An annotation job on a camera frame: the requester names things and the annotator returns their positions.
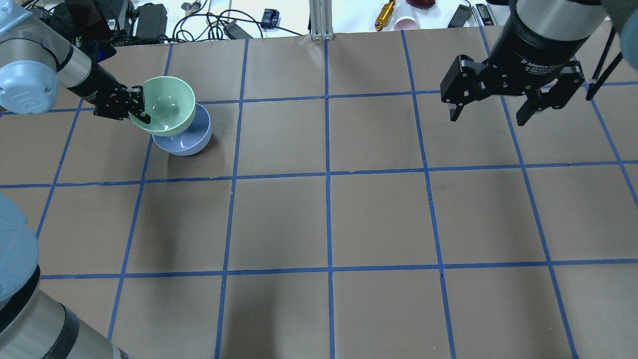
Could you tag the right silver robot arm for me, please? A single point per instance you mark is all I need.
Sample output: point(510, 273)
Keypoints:
point(576, 19)

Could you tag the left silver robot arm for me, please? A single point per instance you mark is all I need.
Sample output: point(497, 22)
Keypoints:
point(35, 62)

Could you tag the red mango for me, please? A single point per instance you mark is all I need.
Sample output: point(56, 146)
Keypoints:
point(422, 4)

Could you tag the green bowl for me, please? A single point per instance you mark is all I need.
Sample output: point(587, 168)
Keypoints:
point(171, 103)

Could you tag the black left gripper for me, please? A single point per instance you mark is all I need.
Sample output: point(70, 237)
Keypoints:
point(93, 85)

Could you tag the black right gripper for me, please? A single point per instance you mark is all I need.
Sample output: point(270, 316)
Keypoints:
point(529, 56)

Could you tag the blue bowl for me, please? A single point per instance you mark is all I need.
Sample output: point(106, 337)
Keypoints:
point(194, 139)

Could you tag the gold metal cylinder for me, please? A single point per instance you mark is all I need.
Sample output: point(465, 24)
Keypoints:
point(384, 15)

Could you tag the black power adapter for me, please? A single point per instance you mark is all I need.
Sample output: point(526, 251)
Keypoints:
point(460, 16)

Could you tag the aluminium frame post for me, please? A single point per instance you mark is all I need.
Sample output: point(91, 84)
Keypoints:
point(321, 28)

